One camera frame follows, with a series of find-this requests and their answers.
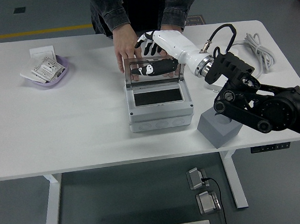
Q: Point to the person's right hand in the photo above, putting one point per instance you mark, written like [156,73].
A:
[126,43]

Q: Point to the person's left hand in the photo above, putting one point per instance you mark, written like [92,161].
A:
[172,28]

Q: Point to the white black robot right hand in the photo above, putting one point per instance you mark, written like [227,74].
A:
[178,46]

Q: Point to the grey electrical box clear lid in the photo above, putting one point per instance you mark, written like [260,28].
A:
[160,116]

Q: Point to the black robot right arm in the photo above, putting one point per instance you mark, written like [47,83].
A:
[277,109]

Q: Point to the person's right forearm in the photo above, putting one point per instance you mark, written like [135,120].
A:
[111,11]

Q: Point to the person's left forearm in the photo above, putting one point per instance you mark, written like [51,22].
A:
[179,6]

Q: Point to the black floor sign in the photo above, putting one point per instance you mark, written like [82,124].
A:
[197,20]

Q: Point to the person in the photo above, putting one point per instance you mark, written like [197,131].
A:
[144,6]

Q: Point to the bagged white socket panel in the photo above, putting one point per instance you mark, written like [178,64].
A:
[46,68]

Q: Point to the yellow floor tape line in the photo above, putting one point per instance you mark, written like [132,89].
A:
[42,31]

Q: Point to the purple plastic tray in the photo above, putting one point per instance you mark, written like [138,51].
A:
[46,85]

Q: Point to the grey cube block round hole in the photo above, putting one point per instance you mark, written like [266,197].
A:
[211,130]

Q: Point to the white flat packet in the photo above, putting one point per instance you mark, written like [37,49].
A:
[27,71]

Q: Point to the black floor socket cover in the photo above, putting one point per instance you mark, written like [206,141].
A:
[19,10]

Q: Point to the grey metal foot pedal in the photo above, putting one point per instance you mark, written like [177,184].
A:
[195,178]
[206,203]

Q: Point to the black table control panel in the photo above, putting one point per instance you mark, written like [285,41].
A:
[271,147]

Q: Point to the white table leg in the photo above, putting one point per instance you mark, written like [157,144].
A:
[234,178]
[53,202]

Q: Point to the white wall switch plate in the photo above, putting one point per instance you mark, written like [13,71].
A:
[41,51]

